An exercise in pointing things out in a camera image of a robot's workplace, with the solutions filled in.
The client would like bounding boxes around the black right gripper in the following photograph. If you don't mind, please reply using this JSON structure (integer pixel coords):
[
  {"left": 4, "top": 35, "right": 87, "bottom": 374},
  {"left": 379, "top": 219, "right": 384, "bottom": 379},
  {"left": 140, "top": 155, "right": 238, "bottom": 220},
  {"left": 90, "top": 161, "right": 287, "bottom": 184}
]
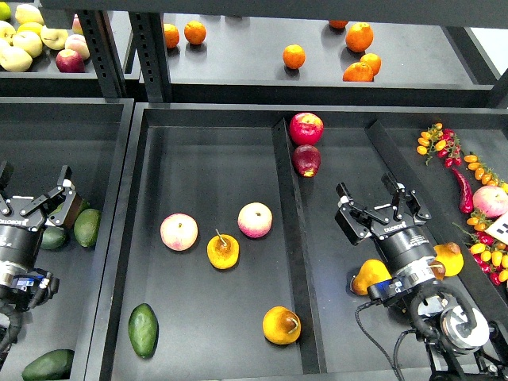
[{"left": 335, "top": 172, "right": 436, "bottom": 275}]

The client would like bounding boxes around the black tray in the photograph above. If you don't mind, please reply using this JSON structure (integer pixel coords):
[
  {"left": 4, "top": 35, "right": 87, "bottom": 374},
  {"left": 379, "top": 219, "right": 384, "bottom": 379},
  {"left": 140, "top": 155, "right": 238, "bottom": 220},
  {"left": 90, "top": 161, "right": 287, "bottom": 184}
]
[
  {"left": 1, "top": 98, "right": 133, "bottom": 380},
  {"left": 86, "top": 103, "right": 507, "bottom": 380}
]

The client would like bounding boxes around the cherry tomato bunch top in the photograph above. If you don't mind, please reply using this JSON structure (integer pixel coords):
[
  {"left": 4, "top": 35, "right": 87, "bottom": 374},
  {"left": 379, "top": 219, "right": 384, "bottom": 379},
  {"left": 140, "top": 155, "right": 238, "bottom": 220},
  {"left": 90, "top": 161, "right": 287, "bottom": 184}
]
[{"left": 416, "top": 122, "right": 462, "bottom": 167}]

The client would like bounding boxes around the pink apple left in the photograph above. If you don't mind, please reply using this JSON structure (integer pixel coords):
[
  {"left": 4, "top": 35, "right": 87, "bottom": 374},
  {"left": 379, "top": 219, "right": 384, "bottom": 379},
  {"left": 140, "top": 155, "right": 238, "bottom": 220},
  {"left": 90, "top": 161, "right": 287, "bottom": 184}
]
[{"left": 160, "top": 213, "right": 198, "bottom": 252}]

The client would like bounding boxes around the orange front right shelf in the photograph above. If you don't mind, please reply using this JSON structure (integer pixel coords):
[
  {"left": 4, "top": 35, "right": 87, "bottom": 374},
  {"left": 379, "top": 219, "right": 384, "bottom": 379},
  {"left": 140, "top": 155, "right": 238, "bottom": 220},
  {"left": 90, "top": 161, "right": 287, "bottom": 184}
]
[{"left": 342, "top": 62, "right": 374, "bottom": 82}]

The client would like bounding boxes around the bright red apple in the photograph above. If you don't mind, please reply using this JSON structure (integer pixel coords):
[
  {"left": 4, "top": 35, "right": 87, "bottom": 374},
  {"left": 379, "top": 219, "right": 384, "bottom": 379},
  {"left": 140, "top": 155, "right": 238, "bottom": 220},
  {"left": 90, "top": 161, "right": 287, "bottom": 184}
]
[{"left": 289, "top": 112, "right": 324, "bottom": 145}]

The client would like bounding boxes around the orange leftmost shelf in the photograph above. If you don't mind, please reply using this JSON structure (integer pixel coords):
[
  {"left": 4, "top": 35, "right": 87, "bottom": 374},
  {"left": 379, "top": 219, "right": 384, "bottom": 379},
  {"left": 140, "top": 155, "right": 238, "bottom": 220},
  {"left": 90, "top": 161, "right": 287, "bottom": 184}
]
[{"left": 163, "top": 23, "right": 180, "bottom": 49}]

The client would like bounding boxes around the black left tray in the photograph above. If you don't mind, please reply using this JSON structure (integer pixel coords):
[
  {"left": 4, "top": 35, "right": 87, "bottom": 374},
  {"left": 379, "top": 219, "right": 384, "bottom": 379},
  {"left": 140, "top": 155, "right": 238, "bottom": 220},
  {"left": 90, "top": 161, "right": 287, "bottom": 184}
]
[{"left": 1, "top": 98, "right": 133, "bottom": 380}]

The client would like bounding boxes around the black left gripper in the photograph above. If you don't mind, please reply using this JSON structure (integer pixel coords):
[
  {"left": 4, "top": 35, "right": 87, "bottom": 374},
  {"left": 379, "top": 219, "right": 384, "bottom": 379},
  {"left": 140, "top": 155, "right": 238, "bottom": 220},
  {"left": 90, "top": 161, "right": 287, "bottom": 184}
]
[{"left": 0, "top": 160, "right": 83, "bottom": 274}]

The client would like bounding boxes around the pink apple far right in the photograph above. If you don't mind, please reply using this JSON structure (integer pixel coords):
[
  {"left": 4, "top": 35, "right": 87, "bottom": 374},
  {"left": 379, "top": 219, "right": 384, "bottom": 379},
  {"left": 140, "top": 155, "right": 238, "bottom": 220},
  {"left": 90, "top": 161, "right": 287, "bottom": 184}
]
[{"left": 472, "top": 186, "right": 507, "bottom": 218}]

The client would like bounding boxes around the red apple on shelf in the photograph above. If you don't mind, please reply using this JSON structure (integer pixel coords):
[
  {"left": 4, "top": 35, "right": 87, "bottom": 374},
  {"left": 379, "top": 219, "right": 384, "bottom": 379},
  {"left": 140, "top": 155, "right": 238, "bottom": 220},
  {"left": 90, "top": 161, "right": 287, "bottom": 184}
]
[{"left": 56, "top": 49, "right": 85, "bottom": 73}]

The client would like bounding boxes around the pink apple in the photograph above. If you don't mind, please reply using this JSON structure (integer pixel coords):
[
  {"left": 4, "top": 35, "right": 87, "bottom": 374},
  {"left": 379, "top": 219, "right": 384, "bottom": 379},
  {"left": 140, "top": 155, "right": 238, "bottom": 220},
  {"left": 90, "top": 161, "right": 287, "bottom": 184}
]
[
  {"left": 237, "top": 202, "right": 272, "bottom": 239},
  {"left": 472, "top": 186, "right": 507, "bottom": 218},
  {"left": 160, "top": 213, "right": 198, "bottom": 252}
]

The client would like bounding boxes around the orange centre shelf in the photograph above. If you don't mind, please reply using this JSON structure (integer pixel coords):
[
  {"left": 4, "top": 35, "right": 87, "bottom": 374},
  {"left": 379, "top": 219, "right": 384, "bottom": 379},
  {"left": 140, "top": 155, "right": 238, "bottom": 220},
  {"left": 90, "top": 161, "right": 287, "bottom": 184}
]
[{"left": 282, "top": 44, "right": 306, "bottom": 70}]

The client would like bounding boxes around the yellow pear with stem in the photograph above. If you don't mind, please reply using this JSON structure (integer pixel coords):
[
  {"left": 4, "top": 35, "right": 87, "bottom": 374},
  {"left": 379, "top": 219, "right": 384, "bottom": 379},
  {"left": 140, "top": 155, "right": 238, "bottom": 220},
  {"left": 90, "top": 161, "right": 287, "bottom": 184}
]
[{"left": 206, "top": 229, "right": 240, "bottom": 270}]

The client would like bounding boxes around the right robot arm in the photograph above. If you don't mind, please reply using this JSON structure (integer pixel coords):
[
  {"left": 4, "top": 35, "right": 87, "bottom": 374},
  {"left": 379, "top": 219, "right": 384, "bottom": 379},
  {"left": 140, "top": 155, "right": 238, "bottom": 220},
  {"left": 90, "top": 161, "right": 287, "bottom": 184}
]
[{"left": 335, "top": 173, "right": 507, "bottom": 380}]

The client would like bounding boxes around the green avocado tray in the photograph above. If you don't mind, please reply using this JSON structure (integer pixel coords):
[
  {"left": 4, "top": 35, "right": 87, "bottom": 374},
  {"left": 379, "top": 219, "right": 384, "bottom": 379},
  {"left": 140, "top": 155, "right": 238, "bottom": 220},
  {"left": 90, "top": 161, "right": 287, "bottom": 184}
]
[
  {"left": 128, "top": 303, "right": 159, "bottom": 358},
  {"left": 74, "top": 208, "right": 102, "bottom": 248}
]

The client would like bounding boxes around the large orange right shelf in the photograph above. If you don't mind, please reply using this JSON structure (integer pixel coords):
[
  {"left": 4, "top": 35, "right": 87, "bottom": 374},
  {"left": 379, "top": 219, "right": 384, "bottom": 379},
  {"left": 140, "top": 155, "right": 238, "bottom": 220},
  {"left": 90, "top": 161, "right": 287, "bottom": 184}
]
[{"left": 345, "top": 21, "right": 374, "bottom": 52}]

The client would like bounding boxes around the yellow pear lying right tray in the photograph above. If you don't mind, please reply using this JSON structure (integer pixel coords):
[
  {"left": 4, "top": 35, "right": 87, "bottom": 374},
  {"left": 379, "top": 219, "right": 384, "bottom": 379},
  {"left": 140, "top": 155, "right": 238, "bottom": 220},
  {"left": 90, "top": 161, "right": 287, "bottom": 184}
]
[{"left": 350, "top": 259, "right": 392, "bottom": 296}]

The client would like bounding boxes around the black centre tray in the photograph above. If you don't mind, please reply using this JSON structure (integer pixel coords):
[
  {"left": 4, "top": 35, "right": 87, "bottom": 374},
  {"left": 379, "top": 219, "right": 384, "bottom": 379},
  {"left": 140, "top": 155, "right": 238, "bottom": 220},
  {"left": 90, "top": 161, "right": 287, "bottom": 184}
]
[{"left": 86, "top": 103, "right": 507, "bottom": 380}]

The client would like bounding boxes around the green avocado bottom left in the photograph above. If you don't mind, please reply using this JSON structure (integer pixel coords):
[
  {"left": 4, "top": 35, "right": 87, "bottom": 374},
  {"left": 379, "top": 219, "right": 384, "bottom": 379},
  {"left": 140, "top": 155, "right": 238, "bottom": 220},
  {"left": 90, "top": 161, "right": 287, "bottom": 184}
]
[{"left": 21, "top": 349, "right": 75, "bottom": 380}]

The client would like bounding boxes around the dark green avocado under gripper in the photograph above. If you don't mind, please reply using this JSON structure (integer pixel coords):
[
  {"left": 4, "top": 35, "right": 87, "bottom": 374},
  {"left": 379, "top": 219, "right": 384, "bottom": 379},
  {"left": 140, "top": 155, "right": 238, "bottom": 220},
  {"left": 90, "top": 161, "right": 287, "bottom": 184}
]
[{"left": 40, "top": 226, "right": 67, "bottom": 250}]

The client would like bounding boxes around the red chili pepper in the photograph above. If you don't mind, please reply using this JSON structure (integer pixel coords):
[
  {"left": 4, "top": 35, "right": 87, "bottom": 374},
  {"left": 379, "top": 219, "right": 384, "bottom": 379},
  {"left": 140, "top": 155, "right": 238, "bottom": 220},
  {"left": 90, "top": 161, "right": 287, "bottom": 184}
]
[{"left": 452, "top": 167, "right": 474, "bottom": 214}]

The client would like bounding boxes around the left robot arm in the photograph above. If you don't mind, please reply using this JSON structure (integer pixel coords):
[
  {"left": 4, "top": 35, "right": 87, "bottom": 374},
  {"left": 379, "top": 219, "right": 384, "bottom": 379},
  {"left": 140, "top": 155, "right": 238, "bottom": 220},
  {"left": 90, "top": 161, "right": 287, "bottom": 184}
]
[{"left": 1, "top": 161, "right": 83, "bottom": 353}]

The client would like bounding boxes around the dark red apple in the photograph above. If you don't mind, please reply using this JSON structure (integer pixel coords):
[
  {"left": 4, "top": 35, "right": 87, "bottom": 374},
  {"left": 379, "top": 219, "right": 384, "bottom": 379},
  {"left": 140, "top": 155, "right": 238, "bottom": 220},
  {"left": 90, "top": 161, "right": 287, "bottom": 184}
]
[{"left": 291, "top": 144, "right": 321, "bottom": 178}]

